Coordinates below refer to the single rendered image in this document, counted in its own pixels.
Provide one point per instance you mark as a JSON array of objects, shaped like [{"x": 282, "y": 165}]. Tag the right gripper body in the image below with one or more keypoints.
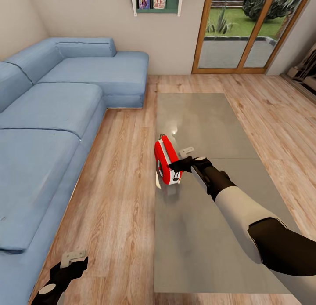
[{"x": 180, "y": 164}]

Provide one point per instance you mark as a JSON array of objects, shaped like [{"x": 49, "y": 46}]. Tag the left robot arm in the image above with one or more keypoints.
[{"x": 53, "y": 293}]

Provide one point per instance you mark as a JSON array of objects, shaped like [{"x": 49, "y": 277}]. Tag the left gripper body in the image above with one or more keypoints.
[{"x": 74, "y": 271}]

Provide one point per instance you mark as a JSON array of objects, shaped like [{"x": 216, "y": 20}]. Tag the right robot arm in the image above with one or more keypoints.
[{"x": 262, "y": 235}]

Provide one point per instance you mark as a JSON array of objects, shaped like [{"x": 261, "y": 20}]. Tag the wood fireplace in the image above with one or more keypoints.
[{"x": 303, "y": 75}]

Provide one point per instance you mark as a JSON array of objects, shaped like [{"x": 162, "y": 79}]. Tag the radio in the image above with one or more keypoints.
[{"x": 165, "y": 155}]

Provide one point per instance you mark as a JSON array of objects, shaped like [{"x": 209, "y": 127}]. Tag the coffee table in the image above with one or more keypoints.
[{"x": 195, "y": 249}]

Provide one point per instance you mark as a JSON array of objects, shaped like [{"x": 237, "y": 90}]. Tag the door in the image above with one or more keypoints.
[{"x": 243, "y": 36}]

